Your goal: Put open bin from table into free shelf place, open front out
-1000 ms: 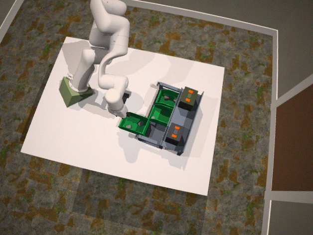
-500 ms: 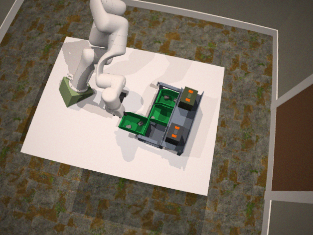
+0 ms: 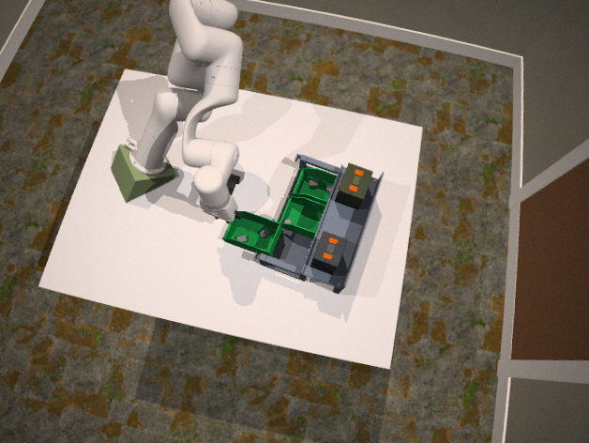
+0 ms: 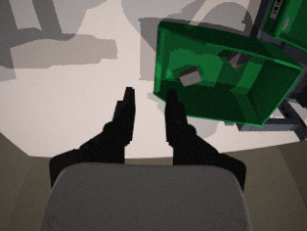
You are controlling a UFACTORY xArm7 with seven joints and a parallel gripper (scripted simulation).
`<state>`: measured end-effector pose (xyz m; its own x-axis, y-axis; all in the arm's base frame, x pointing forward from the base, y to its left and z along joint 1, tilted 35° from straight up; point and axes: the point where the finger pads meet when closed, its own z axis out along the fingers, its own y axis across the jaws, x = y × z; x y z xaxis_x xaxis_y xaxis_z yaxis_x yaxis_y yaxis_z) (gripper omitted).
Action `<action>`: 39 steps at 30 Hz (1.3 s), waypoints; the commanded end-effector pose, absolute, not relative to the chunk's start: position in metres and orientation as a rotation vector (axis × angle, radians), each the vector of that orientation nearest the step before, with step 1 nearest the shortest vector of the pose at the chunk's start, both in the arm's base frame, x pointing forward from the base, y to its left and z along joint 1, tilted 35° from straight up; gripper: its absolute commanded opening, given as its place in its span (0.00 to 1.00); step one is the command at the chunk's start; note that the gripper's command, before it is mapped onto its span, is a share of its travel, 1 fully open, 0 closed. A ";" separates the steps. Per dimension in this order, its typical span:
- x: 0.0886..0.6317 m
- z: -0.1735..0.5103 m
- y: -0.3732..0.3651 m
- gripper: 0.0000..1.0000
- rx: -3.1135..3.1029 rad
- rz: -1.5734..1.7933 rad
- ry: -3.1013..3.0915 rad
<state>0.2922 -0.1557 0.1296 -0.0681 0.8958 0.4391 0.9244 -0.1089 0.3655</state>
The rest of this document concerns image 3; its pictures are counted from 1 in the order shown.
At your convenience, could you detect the green bin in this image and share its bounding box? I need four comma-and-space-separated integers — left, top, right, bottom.
224, 211, 283, 257
279, 196, 325, 239
293, 168, 337, 205

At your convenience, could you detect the dark olive green case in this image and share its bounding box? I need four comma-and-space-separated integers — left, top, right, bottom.
335, 162, 373, 210

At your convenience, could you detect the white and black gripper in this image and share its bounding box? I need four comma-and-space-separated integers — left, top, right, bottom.
199, 195, 242, 223

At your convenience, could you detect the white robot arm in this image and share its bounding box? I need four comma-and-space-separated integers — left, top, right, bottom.
127, 0, 245, 210

